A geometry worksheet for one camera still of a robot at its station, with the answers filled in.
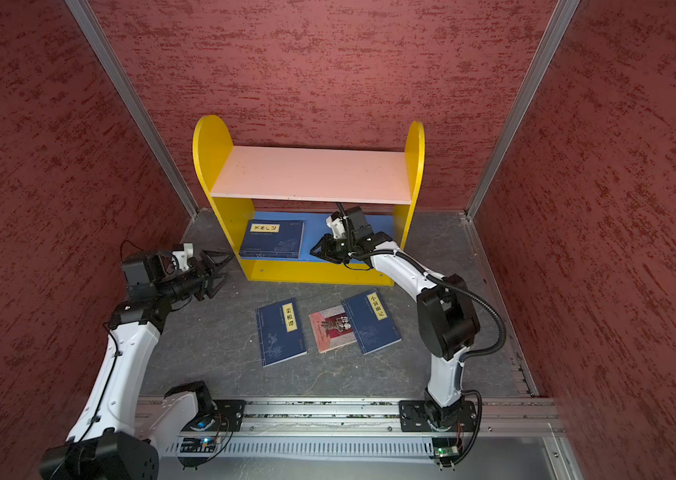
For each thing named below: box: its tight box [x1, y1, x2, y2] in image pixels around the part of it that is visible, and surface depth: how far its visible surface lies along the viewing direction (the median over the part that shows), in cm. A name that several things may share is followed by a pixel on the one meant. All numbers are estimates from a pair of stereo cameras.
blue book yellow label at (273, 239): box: [240, 219, 305, 258], surface depth 92 cm
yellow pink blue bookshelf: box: [192, 115, 426, 286], surface depth 77 cm
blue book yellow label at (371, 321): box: [341, 288, 402, 355], surface depth 92 cm
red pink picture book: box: [308, 305, 357, 353], surface depth 91 cm
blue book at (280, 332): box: [255, 297, 307, 368], surface depth 89 cm
